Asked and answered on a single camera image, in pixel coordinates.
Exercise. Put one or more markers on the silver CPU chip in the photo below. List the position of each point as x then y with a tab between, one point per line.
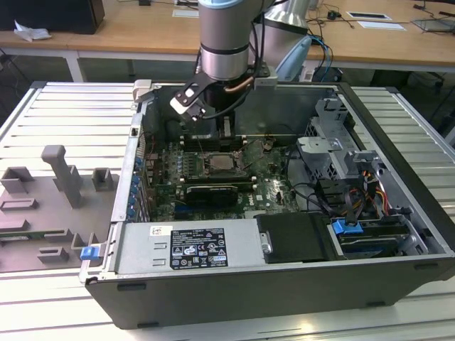
219	162

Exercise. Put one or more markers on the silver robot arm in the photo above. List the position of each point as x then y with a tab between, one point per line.
224	35

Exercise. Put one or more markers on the black RAM slot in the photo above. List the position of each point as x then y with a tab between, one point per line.
199	141
199	144
217	182
245	184
217	177
199	148
199	138

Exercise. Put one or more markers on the CPU socket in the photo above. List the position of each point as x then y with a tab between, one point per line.
245	173

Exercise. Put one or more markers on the blue expansion slot clip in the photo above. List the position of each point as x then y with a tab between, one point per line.
131	213
135	184
133	203
138	162
134	194

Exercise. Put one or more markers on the blue expansion slot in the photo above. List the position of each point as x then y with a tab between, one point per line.
182	210

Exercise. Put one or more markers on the round coin battery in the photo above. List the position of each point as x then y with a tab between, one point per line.
269	144

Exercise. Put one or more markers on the grey case latch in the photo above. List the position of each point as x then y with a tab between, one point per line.
142	90

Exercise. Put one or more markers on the white power adapter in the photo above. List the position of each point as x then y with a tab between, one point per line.
308	75

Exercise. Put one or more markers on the black graphics card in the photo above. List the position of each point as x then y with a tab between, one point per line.
211	197

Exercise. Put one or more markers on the green motherboard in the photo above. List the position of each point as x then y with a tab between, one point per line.
270	192

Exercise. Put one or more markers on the wooden desk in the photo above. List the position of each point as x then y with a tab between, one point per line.
142	32

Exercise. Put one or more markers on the perforated metal drive cage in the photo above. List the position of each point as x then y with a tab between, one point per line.
320	156

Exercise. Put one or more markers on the black plastic shroud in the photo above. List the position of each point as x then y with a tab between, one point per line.
295	238

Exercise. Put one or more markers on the silver power supply unit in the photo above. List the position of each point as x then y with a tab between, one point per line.
142	248

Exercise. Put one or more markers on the grey parts rack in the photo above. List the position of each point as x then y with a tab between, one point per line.
89	213

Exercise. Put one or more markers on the hard disk in blue carrier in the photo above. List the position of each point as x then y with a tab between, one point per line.
346	227

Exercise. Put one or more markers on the black desktop computer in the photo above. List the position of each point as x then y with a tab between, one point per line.
53	16

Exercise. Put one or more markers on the black and grey PC case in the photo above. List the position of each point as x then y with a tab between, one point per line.
249	295

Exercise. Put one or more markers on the crumpled white paper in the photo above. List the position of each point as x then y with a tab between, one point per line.
32	32

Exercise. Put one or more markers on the blue case latch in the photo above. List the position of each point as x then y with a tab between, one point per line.
89	253

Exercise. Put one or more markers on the clear plastic tray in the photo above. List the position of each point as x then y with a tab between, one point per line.
435	25

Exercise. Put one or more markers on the green RAM stick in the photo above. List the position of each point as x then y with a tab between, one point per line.
35	236

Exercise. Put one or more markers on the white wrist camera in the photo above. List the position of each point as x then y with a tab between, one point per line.
185	99

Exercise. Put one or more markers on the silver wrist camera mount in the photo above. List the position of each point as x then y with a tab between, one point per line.
266	81

